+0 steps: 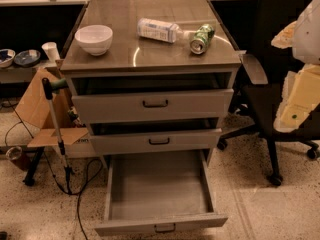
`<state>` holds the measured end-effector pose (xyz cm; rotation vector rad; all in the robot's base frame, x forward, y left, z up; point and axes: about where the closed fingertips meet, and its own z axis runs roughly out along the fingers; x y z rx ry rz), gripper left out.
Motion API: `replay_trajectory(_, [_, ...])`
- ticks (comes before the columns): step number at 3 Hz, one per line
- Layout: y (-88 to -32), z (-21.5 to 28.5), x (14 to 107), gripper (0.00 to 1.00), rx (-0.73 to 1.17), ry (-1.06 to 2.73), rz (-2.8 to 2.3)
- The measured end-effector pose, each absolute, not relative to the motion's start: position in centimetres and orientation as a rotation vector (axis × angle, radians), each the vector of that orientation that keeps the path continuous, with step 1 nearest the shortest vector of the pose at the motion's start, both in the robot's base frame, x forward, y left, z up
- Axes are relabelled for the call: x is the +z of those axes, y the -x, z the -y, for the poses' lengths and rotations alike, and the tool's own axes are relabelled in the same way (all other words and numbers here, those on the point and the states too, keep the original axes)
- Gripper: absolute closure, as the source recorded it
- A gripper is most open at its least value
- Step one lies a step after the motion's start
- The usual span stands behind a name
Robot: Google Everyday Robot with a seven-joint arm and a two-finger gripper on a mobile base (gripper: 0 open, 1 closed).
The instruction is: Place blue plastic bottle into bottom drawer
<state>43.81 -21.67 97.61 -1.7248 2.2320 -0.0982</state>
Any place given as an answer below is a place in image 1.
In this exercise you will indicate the clear plastic bottle blue label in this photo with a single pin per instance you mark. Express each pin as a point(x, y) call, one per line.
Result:
point(162, 31)

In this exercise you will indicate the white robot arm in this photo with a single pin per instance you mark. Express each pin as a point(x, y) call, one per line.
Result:
point(301, 90)

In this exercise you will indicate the grey drawer cabinet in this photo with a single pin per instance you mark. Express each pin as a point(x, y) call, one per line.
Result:
point(138, 65)

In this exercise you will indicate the middle grey drawer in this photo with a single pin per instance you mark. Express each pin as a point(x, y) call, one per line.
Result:
point(155, 141)

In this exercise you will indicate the grey drawer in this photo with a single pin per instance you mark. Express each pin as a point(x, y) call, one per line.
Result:
point(155, 141)
point(158, 192)
point(134, 107)

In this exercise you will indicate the top grey drawer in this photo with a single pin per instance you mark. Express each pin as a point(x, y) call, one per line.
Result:
point(134, 107)

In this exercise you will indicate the bottom grey drawer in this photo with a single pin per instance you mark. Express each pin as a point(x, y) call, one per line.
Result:
point(158, 192)

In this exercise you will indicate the green soda can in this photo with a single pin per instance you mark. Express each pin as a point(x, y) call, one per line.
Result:
point(201, 39)

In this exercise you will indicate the white ceramic bowl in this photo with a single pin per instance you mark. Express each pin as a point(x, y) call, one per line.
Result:
point(94, 39)

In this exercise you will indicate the white paper cup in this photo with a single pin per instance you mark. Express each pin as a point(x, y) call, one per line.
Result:
point(50, 49)

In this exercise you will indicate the blue patterned bowl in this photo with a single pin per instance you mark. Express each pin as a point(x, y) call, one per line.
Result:
point(27, 58)

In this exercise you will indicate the black tripod leg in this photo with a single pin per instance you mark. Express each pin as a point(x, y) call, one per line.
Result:
point(29, 178)

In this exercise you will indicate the brown cup on floor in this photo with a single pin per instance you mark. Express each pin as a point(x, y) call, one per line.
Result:
point(17, 156)

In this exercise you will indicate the black office chair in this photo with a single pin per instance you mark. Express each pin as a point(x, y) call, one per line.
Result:
point(259, 82)

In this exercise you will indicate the blue white small bowl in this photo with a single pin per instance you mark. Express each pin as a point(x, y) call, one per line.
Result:
point(6, 57)

